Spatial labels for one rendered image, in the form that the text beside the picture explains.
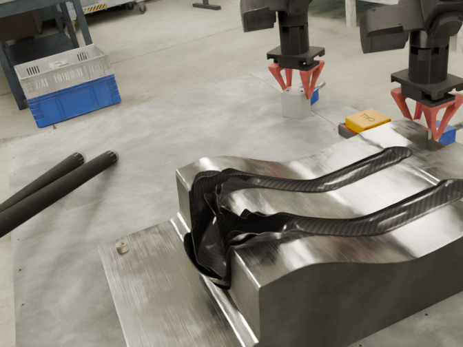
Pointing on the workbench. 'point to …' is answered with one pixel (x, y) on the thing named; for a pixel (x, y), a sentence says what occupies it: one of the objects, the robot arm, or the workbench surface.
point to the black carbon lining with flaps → (235, 239)
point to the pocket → (424, 140)
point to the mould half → (297, 256)
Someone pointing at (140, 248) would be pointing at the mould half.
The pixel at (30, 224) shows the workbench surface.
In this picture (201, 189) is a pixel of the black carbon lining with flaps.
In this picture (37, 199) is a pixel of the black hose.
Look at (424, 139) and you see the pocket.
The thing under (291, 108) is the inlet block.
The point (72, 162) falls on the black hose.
